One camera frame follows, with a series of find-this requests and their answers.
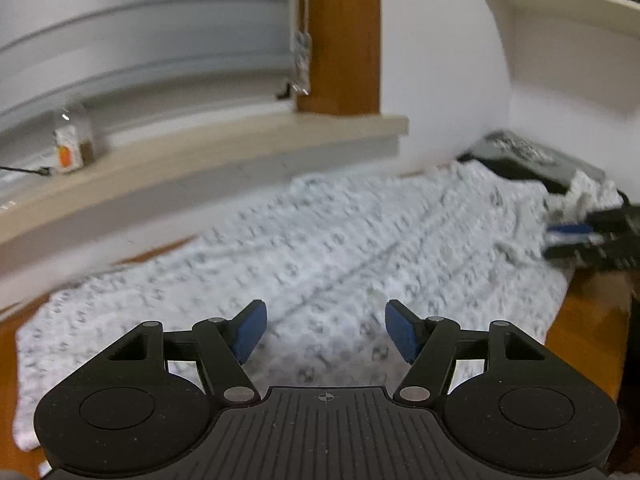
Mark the grey printed t-shirt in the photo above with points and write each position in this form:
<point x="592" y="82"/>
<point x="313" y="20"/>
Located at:
<point x="530" y="152"/>

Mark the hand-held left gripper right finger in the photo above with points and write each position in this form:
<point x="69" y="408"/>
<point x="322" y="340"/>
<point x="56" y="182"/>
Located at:
<point x="402" y="332"/>

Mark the wooden window frame post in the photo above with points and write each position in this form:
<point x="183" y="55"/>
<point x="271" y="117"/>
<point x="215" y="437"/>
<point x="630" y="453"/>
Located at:
<point x="340" y="35"/>

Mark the beige window sill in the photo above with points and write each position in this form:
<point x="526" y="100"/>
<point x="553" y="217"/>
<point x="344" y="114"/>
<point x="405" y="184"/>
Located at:
<point x="200" y="165"/>

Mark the grey window blind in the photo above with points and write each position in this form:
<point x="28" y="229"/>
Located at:
<point x="140" y="15"/>

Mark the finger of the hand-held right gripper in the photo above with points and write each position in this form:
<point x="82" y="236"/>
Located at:
<point x="570" y="251"/>
<point x="570" y="229"/>

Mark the cream wall shelf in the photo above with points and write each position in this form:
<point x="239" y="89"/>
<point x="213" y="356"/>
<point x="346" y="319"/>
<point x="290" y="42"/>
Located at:
<point x="565" y="35"/>

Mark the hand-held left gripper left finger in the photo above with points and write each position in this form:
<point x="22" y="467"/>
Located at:
<point x="250" y="332"/>

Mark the glass jar with orange label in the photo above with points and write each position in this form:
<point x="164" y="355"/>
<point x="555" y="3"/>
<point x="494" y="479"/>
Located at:
<point x="72" y="145"/>

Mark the white window frame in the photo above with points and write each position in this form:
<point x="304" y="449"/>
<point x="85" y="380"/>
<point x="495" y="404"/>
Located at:
<point x="175" y="105"/>

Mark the white patterned hoodie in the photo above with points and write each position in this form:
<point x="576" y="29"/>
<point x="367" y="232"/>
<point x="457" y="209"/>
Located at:
<point x="325" y="260"/>

